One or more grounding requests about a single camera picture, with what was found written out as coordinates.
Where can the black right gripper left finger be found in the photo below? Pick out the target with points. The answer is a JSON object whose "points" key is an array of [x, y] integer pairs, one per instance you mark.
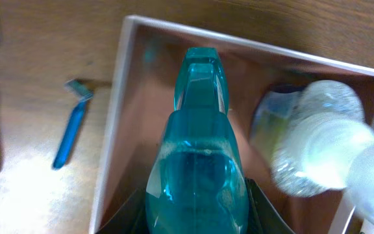
{"points": [[130, 218]]}

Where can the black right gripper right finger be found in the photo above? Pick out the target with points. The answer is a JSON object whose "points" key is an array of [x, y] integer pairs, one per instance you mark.
{"points": [[263, 217]]}

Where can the teal mouthwash bottle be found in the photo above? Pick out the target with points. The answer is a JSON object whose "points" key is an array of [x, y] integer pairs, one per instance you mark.
{"points": [[197, 183]]}

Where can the clear foam pump bottle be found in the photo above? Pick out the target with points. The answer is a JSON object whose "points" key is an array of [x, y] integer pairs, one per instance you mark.
{"points": [[314, 138]]}

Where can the blue disposable razor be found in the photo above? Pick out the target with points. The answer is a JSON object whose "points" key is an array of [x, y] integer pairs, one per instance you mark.
{"points": [[83, 95]]}

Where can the pink cardboard box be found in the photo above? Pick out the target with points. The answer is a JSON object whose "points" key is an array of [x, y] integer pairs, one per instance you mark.
{"points": [[150, 54]]}

